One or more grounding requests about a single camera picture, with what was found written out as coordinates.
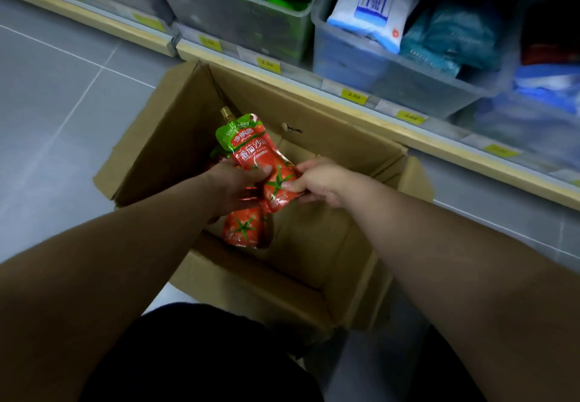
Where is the person's left hand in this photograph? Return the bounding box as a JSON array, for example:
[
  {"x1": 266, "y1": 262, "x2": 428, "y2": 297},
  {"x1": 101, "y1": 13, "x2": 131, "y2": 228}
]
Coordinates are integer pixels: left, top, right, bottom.
[{"x1": 205, "y1": 160, "x2": 274, "y2": 223}]

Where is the person's right hand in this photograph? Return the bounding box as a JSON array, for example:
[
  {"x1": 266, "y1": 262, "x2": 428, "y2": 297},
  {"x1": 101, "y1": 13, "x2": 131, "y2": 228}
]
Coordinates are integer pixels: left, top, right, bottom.
[{"x1": 281, "y1": 156, "x2": 364, "y2": 210}]

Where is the red tomato sauce pouch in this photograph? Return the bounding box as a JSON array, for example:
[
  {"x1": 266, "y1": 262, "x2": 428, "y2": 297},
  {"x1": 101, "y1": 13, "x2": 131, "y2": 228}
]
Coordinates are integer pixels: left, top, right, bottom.
[
  {"x1": 208, "y1": 145, "x2": 233, "y2": 172},
  {"x1": 221, "y1": 204, "x2": 273, "y2": 249},
  {"x1": 215, "y1": 106, "x2": 305, "y2": 215}
]

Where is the person's right forearm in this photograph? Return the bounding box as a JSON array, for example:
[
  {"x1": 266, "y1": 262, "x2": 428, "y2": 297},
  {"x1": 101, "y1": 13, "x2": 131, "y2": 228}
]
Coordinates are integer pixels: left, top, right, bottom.
[{"x1": 343, "y1": 174, "x2": 580, "y2": 402}]

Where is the person's left forearm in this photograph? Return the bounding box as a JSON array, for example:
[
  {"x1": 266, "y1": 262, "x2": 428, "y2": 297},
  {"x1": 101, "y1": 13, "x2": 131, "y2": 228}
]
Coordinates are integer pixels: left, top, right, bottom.
[{"x1": 0, "y1": 172, "x2": 219, "y2": 402}]

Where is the brown cardboard box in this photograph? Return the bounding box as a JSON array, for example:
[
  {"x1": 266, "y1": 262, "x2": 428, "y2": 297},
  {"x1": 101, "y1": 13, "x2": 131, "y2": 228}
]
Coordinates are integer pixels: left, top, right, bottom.
[{"x1": 93, "y1": 59, "x2": 436, "y2": 340}]

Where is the row of yellow price labels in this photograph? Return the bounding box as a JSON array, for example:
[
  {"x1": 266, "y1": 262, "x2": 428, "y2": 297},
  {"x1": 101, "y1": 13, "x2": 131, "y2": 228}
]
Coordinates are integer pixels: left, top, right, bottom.
[{"x1": 53, "y1": 0, "x2": 521, "y2": 159}]

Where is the wooden shelf board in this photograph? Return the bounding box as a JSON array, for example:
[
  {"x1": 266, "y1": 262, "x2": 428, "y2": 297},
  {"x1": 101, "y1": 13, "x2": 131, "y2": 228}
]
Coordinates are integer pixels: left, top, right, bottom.
[
  {"x1": 175, "y1": 21, "x2": 580, "y2": 212},
  {"x1": 0, "y1": 0, "x2": 180, "y2": 58}
]

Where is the clear plastic bin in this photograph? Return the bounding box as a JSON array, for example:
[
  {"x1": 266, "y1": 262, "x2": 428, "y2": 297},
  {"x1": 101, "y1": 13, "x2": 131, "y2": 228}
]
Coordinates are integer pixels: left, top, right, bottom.
[
  {"x1": 311, "y1": 0, "x2": 523, "y2": 120},
  {"x1": 452, "y1": 0, "x2": 580, "y2": 181}
]

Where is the person's left leg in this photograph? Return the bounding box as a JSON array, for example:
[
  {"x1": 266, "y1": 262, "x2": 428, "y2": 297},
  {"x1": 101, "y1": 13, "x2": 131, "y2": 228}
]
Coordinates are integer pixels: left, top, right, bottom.
[{"x1": 79, "y1": 302, "x2": 325, "y2": 402}]

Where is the person's leg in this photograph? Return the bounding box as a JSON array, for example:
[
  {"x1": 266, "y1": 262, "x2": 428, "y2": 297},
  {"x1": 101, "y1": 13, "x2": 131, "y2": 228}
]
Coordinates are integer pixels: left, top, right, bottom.
[
  {"x1": 79, "y1": 302, "x2": 325, "y2": 402},
  {"x1": 407, "y1": 325, "x2": 488, "y2": 402}
]

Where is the teal plastic packet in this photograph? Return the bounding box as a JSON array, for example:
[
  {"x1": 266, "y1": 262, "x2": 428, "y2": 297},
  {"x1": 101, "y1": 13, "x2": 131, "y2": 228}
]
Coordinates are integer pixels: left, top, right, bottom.
[{"x1": 399, "y1": 2, "x2": 504, "y2": 77}]

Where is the person's right leg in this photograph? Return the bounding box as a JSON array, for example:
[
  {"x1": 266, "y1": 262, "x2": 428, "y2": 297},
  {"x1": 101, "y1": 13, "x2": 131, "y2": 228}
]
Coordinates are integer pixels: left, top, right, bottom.
[{"x1": 407, "y1": 325, "x2": 488, "y2": 402}]

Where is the red packet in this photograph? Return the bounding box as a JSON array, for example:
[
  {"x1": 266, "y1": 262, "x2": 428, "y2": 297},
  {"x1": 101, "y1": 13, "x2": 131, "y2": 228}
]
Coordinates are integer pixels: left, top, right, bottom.
[{"x1": 520, "y1": 44, "x2": 580, "y2": 66}]

